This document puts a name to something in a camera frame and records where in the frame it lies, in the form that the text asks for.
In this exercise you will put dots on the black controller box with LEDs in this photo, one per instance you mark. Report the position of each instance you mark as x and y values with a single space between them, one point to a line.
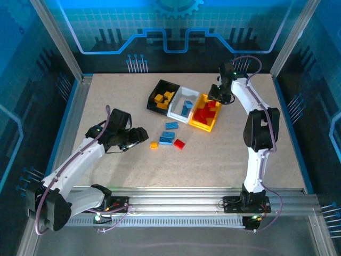
250 224

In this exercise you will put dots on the aluminium frame post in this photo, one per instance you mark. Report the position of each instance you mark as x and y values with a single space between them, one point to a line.
293 40
60 40

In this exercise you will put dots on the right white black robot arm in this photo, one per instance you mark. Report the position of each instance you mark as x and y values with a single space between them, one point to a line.
255 165

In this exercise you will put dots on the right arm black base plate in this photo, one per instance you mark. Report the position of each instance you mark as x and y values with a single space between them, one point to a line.
230 205

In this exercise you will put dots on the yellow plastic bin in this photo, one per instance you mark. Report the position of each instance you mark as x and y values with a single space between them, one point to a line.
201 126

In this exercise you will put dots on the aluminium side rail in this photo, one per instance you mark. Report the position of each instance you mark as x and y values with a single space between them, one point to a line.
82 90

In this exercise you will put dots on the yellow sloped lego brick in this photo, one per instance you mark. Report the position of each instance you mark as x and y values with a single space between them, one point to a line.
166 101

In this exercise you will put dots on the white plastic bin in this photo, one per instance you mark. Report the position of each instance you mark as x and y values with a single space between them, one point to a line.
177 116

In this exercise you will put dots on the black plastic bin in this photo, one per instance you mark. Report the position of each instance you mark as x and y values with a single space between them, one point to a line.
162 85

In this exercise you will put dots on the grey metal bottom panel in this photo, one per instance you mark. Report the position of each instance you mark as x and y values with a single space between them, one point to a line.
173 240

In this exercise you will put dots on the aluminium frame beam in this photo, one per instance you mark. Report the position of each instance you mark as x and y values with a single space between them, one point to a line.
173 200

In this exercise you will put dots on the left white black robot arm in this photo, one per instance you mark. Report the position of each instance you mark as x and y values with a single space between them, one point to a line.
72 162

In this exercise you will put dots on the small yellow lego brick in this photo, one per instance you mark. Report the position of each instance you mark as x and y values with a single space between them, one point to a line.
153 145

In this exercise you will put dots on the large blue lego brick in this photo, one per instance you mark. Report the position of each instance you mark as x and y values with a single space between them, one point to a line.
167 138

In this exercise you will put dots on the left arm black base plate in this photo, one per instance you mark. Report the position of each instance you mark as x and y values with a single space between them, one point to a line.
121 204

